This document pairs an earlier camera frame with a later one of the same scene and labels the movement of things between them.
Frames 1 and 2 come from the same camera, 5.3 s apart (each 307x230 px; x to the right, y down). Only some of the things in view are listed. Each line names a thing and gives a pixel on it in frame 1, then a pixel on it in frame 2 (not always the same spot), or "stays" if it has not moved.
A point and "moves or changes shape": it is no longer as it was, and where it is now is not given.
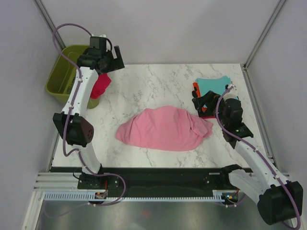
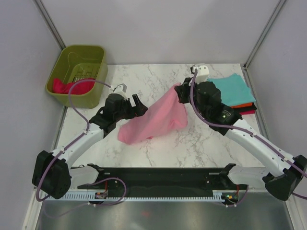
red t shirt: (102, 82) to (82, 88)
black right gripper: (210, 97) to (182, 90)
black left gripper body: (111, 64) to (127, 111)
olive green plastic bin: (64, 73) stays
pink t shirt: (165, 128) moves or changes shape
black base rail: (154, 180) stays
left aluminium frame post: (49, 23) stays
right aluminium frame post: (279, 5) stays
